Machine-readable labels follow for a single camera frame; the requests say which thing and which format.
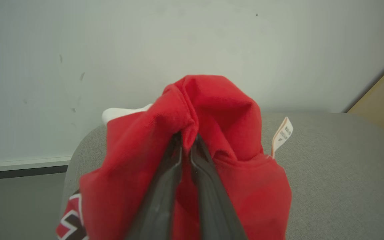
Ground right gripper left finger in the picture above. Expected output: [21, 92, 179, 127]
[125, 132, 183, 240]

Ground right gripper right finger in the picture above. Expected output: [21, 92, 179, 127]
[190, 134, 248, 240]

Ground red garment with white trim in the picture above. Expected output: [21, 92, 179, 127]
[56, 75, 294, 240]

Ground grey fabric sofa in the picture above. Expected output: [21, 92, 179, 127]
[60, 112, 384, 240]

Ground white and black baseboard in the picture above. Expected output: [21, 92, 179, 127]
[0, 155, 72, 181]

